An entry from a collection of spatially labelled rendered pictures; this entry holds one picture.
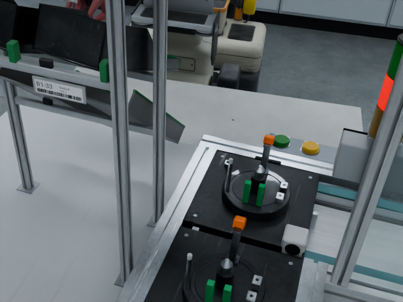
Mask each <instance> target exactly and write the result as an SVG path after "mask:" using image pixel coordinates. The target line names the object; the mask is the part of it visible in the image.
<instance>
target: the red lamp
mask: <svg viewBox="0 0 403 302"><path fill-rule="evenodd" d="M392 84H393V80H392V79H391V78H390V77H389V76H388V75H387V73H386V76H385V79H384V83H383V86H382V89H381V92H380V96H379V99H378V102H377V104H378V106H379V107H380V108H381V109H382V110H383V111H384V109H385V106H386V103H387V100H388V97H389V94H390V91H391V88H392Z"/></svg>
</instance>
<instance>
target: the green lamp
mask: <svg viewBox="0 0 403 302"><path fill-rule="evenodd" d="M402 54H403V46H401V45H400V44H399V43H398V40H396V44H395V48H394V50H393V54H392V57H391V60H390V64H389V67H388V69H387V75H388V76H389V77H390V78H391V79H392V80H393V81H394V79H395V76H396V72H397V70H398V67H399V63H400V60H401V57H402Z"/></svg>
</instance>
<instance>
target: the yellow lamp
mask: <svg viewBox="0 0 403 302"><path fill-rule="evenodd" d="M383 112H384V111H383V110H382V109H381V108H380V107H379V106H378V104H377V106H376V108H375V111H374V115H373V118H372V121H371V125H370V127H369V134H370V136H371V137H372V138H373V139H375V137H376V135H377V131H378V127H379V125H380V122H381V118H382V116H383Z"/></svg>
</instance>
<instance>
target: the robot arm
mask: <svg viewBox="0 0 403 302"><path fill-rule="evenodd" d="M77 1H78V3H75V6H74V9H78V10H84V9H86V8H87V7H90V8H89V11H88V14H89V17H90V18H92V16H93V15H94V13H95V12H96V10H97V9H99V10H102V13H100V14H99V15H97V16H96V17H94V18H93V19H96V20H100V21H102V20H105V19H106V5H105V0H77ZM72 5H73V2H68V1H67V6H66V7H67V8H71V7H72Z"/></svg>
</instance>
